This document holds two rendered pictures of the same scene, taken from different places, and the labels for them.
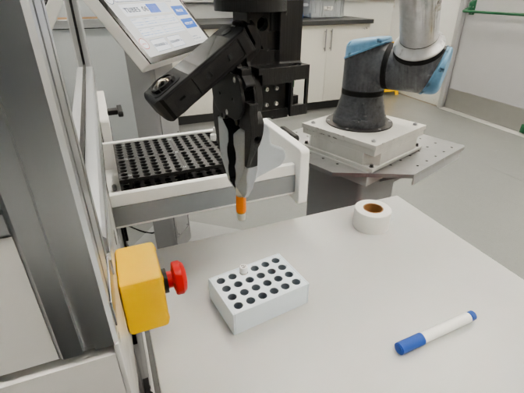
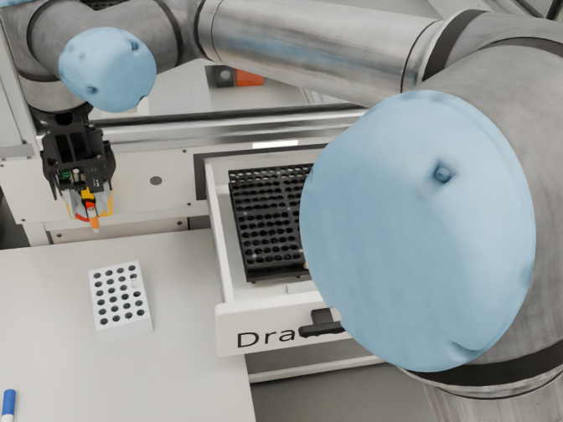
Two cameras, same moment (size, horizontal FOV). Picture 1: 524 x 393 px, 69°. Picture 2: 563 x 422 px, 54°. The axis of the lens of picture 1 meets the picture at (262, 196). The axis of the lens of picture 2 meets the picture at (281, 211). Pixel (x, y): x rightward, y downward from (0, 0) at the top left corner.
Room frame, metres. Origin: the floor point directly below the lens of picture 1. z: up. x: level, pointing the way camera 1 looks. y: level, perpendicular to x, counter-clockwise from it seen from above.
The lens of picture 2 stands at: (0.75, -0.49, 1.54)
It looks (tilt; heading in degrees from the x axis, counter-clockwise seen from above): 45 degrees down; 98
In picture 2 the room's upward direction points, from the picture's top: 5 degrees clockwise
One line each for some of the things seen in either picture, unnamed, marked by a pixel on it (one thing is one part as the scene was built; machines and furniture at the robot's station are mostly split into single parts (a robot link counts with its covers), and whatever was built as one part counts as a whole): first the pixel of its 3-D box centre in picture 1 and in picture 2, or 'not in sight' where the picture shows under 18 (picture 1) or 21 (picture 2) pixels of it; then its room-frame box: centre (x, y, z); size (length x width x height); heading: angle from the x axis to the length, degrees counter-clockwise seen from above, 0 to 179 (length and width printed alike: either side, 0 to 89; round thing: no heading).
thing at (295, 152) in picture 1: (272, 150); (316, 318); (0.75, -0.02, 0.87); 0.29 x 0.02 x 0.11; 22
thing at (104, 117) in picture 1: (106, 125); not in sight; (0.92, 0.39, 0.87); 0.29 x 0.02 x 0.11; 22
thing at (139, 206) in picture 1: (174, 170); (286, 220); (0.67, 0.17, 0.86); 0.40 x 0.26 x 0.06; 112
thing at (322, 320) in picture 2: (284, 134); (322, 321); (0.76, -0.05, 0.91); 0.07 x 0.04 x 0.01; 22
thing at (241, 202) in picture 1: (241, 203); (94, 220); (0.40, 0.03, 0.94); 0.01 x 0.01 x 0.05
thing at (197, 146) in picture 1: (178, 167); (287, 222); (0.68, 0.16, 0.87); 0.22 x 0.18 x 0.06; 112
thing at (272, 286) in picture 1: (258, 290); (120, 300); (0.43, 0.01, 0.78); 0.12 x 0.08 x 0.04; 120
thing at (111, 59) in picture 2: not in sight; (108, 51); (0.51, -0.03, 1.26); 0.11 x 0.11 x 0.08; 55
